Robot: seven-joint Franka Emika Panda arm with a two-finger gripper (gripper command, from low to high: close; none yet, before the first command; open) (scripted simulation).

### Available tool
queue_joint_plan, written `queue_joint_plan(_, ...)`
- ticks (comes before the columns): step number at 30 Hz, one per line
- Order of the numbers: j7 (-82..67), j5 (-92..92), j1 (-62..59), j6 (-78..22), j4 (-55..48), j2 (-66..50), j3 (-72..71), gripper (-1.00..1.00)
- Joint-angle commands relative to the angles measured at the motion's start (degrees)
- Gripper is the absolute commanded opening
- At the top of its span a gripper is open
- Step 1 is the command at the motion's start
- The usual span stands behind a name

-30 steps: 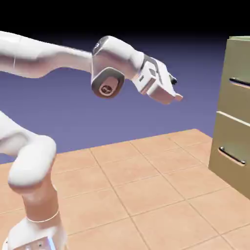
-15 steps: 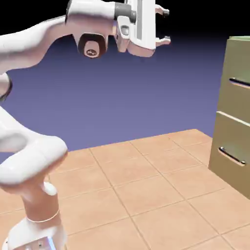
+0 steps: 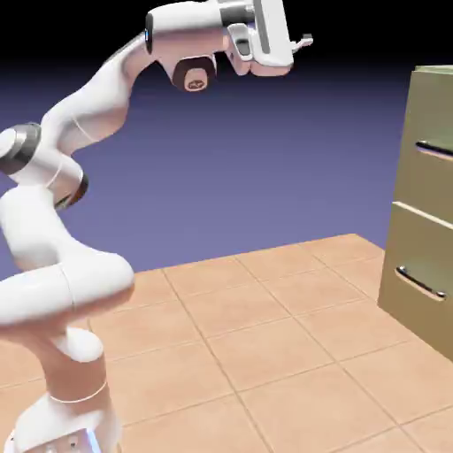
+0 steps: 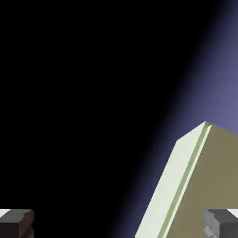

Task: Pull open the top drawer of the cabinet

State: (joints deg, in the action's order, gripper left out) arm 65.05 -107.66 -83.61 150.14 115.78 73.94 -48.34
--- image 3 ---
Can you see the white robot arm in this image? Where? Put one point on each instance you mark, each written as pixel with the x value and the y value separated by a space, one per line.
pixel 88 106

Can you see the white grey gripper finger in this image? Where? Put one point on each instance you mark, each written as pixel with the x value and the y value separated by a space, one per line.
pixel 303 40

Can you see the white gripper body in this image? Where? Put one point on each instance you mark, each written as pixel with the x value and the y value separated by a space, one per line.
pixel 274 32

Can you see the olive green cabinet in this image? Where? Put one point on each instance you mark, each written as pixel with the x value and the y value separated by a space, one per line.
pixel 421 212

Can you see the olive drawer front large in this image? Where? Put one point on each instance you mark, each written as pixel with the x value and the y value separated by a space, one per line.
pixel 414 276

